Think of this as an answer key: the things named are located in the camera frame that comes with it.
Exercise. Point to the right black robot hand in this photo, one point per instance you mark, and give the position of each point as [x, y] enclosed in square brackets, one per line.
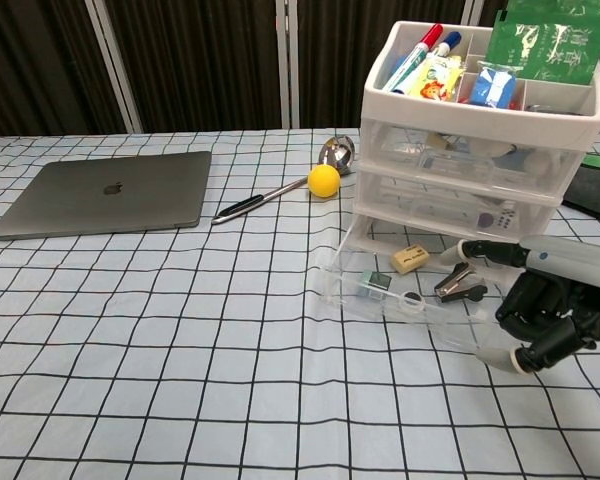
[570, 300]

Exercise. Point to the checkered light blue tablecloth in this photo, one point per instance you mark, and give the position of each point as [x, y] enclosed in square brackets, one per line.
[180, 350]

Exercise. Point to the black folding screen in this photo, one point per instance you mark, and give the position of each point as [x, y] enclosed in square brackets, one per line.
[205, 60]

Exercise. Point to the white dice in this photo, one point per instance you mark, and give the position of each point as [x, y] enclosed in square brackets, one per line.
[507, 215]

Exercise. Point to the red cap marker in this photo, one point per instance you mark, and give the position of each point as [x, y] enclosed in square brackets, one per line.
[432, 35]

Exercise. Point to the small green cube box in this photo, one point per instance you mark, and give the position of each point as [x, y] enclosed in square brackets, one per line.
[375, 285]

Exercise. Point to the small clear tape roll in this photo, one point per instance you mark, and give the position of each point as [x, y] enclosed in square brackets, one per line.
[405, 306]

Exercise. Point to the yellow ball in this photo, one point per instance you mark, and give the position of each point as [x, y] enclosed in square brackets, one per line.
[324, 181]

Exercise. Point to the clear top drawer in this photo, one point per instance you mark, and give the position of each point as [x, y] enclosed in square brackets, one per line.
[430, 150]

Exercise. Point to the beige eraser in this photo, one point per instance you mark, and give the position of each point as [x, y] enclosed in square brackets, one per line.
[409, 259]

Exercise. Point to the green tea packet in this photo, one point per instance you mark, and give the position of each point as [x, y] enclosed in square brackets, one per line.
[555, 6]
[545, 50]

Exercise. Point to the clear middle drawer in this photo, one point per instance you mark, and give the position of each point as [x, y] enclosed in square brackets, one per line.
[420, 205]

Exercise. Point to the black staple remover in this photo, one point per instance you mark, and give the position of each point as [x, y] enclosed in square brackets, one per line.
[455, 285]

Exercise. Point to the white plastic drawer organizer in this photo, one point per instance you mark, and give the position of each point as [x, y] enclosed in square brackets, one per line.
[480, 117]

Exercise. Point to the purple round token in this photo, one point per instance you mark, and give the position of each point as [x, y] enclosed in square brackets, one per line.
[486, 220]

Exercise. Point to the clear drawer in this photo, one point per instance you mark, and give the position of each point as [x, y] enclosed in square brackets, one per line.
[430, 150]
[420, 205]
[430, 320]

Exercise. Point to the clear bottom drawer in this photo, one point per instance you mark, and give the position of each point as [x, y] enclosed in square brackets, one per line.
[430, 320]

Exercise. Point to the blue cap marker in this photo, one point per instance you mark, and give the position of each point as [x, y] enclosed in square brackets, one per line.
[450, 40]

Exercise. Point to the blue white packet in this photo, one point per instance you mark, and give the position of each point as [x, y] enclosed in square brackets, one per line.
[492, 85]

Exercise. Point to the yellow sunflower snack packet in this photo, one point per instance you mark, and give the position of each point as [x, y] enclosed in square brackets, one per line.
[432, 85]

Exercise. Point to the grey laptop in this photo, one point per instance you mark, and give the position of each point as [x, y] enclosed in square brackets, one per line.
[105, 210]

